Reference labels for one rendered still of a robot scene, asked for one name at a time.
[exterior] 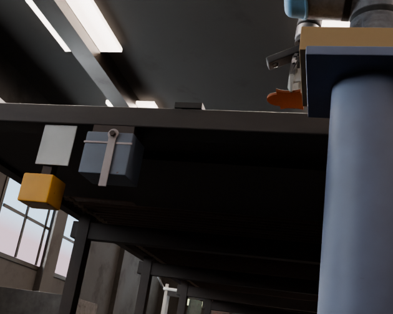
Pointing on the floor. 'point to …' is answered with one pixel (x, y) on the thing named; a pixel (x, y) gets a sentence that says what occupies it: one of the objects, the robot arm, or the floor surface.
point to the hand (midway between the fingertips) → (290, 98)
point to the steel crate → (29, 302)
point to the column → (362, 176)
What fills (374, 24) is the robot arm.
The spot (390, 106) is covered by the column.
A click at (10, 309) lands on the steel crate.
